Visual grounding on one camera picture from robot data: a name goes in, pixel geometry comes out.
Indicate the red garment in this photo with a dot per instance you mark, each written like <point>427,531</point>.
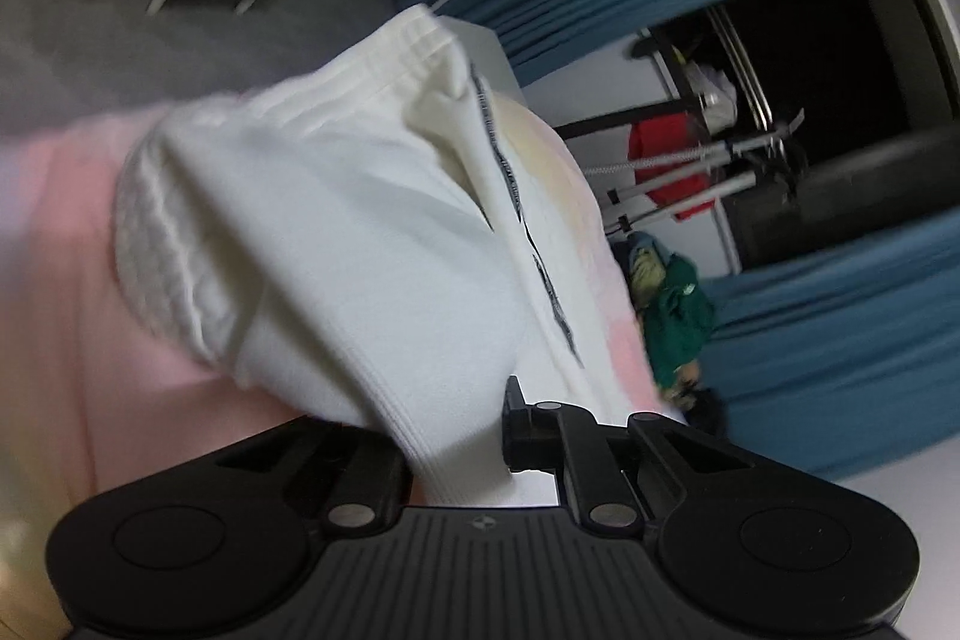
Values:
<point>667,153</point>

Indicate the white sweatpants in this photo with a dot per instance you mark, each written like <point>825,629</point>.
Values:
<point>337,235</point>

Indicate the pastel tie-dye blanket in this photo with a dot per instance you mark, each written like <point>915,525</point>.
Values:
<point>60,280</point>

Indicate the black sofa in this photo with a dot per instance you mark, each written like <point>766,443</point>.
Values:
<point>706,413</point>

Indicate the dark window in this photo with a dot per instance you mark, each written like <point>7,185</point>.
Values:
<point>840,55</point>

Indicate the garment steamer stand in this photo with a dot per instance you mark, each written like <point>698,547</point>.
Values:
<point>697,160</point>

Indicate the green garment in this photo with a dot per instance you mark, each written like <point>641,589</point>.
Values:
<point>679,317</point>

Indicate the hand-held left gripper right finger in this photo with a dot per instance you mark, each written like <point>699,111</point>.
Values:
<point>540,437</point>

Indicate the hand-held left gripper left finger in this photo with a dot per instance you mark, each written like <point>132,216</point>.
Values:
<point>360,464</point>

